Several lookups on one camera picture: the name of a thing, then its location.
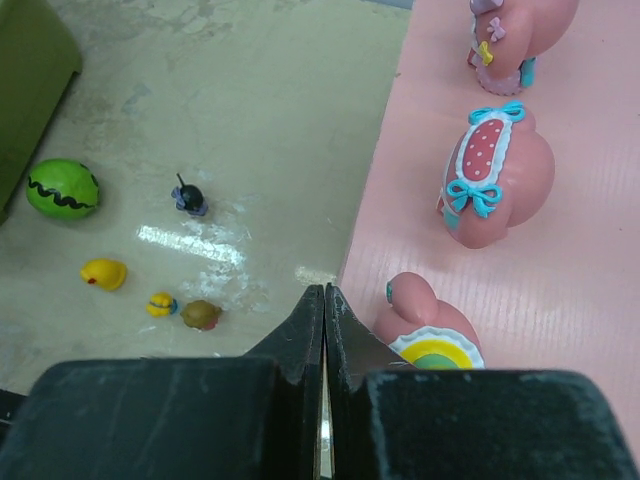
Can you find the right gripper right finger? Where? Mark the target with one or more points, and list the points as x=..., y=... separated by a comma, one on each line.
x=391, y=420

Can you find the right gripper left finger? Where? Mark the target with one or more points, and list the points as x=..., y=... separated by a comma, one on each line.
x=254, y=416

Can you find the pink figurine with yellow hat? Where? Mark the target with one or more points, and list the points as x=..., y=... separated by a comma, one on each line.
x=425, y=331

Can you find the brown figurine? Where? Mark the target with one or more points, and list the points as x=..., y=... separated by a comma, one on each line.
x=201, y=315

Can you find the yellow minion figurine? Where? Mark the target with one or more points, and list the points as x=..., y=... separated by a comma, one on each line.
x=161, y=304

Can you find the yellow duck figurine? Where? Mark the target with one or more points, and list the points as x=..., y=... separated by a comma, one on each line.
x=105, y=273

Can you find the pink figurine with blue glasses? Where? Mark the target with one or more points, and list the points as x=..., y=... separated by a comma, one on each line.
x=499, y=175

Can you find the pink pig figurine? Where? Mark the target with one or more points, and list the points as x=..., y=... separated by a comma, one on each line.
x=507, y=37

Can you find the pink tiered shelf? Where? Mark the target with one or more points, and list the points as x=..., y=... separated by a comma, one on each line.
x=561, y=290

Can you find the purple black-eared figurine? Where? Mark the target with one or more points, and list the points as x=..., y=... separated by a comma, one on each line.
x=188, y=198

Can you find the green watermelon ball toy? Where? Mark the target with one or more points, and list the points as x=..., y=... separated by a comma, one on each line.
x=63, y=189

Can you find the green plastic bin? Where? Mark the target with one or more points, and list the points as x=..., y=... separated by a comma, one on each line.
x=39, y=57

